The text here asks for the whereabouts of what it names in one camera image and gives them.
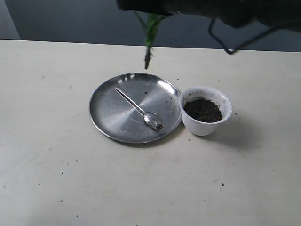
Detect round stainless steel plate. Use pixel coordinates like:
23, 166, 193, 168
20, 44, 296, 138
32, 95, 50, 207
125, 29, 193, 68
89, 73, 182, 144

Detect dark soil in pot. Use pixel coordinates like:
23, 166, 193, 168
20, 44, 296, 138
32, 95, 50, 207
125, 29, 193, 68
184, 98, 222, 123

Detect white scalloped plastic pot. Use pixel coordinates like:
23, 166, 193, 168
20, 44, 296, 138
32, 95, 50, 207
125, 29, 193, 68
179, 86, 232, 136

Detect artificial red anthurium plant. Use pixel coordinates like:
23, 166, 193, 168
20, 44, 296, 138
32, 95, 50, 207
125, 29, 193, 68
134, 11, 169, 70

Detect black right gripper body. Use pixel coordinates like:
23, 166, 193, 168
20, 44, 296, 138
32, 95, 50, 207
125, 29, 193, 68
117, 0, 176, 16

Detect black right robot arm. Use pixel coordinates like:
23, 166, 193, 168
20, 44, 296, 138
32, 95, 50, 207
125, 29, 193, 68
117, 0, 301, 28

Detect small metal spoon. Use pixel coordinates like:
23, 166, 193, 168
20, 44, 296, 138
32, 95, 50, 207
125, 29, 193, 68
115, 86, 163, 131

